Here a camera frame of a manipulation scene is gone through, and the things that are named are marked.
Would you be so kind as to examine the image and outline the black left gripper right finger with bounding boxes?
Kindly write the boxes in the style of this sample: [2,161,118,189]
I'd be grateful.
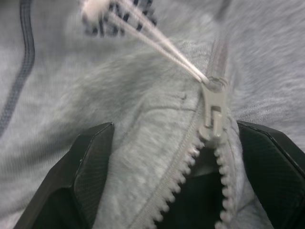
[236,120,305,229]

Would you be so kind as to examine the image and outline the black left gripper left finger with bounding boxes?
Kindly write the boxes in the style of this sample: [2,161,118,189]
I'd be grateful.
[14,122,115,229]

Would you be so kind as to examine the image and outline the grey zip-up hoodie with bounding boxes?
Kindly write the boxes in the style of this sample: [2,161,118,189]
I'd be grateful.
[0,0,305,229]

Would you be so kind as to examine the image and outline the grey zipper slider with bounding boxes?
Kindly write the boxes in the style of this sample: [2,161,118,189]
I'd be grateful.
[199,76,227,147]

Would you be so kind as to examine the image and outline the white zipper pull cord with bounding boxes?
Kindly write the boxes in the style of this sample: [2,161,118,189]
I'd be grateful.
[81,0,212,84]

